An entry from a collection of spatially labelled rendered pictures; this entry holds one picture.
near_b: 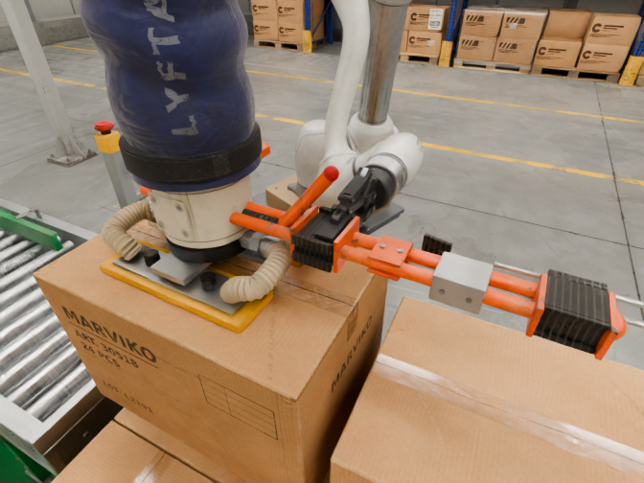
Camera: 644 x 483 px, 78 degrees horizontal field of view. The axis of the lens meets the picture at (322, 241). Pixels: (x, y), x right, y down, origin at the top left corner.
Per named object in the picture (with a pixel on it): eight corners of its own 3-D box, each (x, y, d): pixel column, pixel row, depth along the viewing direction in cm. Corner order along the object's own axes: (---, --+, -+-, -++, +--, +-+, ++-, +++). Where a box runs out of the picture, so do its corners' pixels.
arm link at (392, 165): (404, 197, 83) (396, 211, 79) (364, 188, 86) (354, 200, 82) (410, 157, 78) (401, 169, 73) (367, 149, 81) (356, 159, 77)
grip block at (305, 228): (287, 261, 63) (286, 230, 60) (317, 230, 70) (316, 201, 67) (334, 277, 60) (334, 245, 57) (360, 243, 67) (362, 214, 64)
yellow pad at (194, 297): (101, 272, 77) (91, 252, 74) (141, 245, 84) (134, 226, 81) (240, 335, 64) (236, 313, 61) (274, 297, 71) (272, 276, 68)
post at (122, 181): (155, 313, 213) (92, 134, 154) (165, 306, 218) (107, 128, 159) (165, 318, 210) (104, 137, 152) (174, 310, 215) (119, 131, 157)
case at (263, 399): (100, 393, 100) (31, 273, 77) (205, 295, 129) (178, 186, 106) (306, 517, 78) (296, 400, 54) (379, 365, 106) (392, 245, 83)
